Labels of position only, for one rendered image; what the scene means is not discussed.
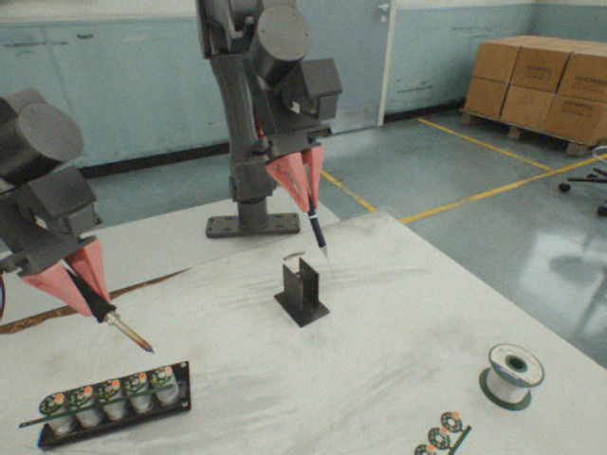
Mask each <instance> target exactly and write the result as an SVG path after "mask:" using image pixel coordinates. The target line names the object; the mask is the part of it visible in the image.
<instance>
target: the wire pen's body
mask: <svg viewBox="0 0 607 455"><path fill-rule="evenodd" d="M306 191H307V198H308V206H309V212H307V216H308V217H307V218H306V219H307V220H309V222H310V224H311V227H312V229H313V232H314V235H315V238H316V241H317V244H318V247H324V246H326V242H325V240H324V237H323V234H322V229H321V226H320V224H319V222H318V218H317V217H318V216H319V215H318V214H316V212H315V210H314V207H313V204H312V201H311V198H310V196H309V193H308V190H307V188H306Z"/></svg>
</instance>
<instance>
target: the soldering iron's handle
mask: <svg viewBox="0 0 607 455"><path fill-rule="evenodd" d="M64 268H65V267H64ZM65 270H66V272H67V273H68V275H69V276H70V278H71V280H72V281H73V282H74V283H75V285H76V287H77V288H78V290H79V291H80V293H81V295H82V296H83V298H84V300H85V302H86V303H87V305H88V307H89V309H90V311H91V313H92V315H93V317H95V318H96V319H97V322H98V323H103V322H104V321H103V318H104V316H105V315H106V314H107V313H109V312H110V311H114V312H115V311H116V309H117V307H116V306H115V305H114V304H110V303H109V302H107V301H106V300H105V299H104V298H102V297H101V296H100V295H99V294H97V293H96V292H95V291H94V290H93V289H91V288H90V287H89V285H87V284H86V283H85V282H83V281H82V280H81V279H80V278H79V277H77V276H76V275H75V274H74V273H72V272H71V271H70V270H68V269H67V268H65Z"/></svg>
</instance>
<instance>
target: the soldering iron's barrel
mask: <svg viewBox="0 0 607 455"><path fill-rule="evenodd" d="M103 321H105V322H106V323H107V324H108V325H109V326H110V327H112V326H114V325H115V326H116V327H117V328H118V329H120V330H121V331H122V332H123V333H124V334H126V335H127V336H128V337H129V338H131V339H132V340H133V341H134V342H135V343H136V344H137V345H138V346H139V347H140V348H142V349H143V350H144V351H145V352H148V350H150V349H151V348H153V346H152V345H151V344H149V343H148V342H147V341H146V340H145V339H142V338H141V337H140V336H139V335H137V334H136V333H135V332H134V331H133V330H131V329H130V328H129V327H128V326H126V325H125V324H124V323H123V322H122V321H120V315H119V314H117V313H116V312H114V311H110V312H109V313H107V314H106V315H105V316H104V318H103Z"/></svg>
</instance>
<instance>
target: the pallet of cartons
mask: <svg viewBox="0 0 607 455"><path fill-rule="evenodd" d="M472 77H474V78H472V80H471V82H470V83H469V89H468V93H467V98H466V102H465V106H464V108H460V109H459V111H461V112H465V113H463V114H462V115H463V116H462V119H461V123H464V124H467V125H471V124H474V123H477V122H481V121H485V120H488V119H492V120H495V121H499V122H502V123H505V124H509V125H512V126H511V127H510V131H509V134H508V136H507V137H510V138H513V139H520V138H523V137H528V136H531V135H534V134H536V133H540V134H544V135H548V136H552V137H557V138H560V139H564V140H567V141H571V142H570V143H569V144H568V147H567V150H566V153H565V155H570V156H573V157H575V158H577V157H579V156H582V155H585V154H588V153H591V152H592V151H593V150H594V149H596V148H597V147H603V146H606V145H607V44H601V43H590V42H581V41H568V40H560V39H554V38H544V37H535V36H518V37H510V38H504V39H493V40H485V41H481V42H480V44H479V47H478V51H477V56H476V60H475V66H474V69H473V73H472Z"/></svg>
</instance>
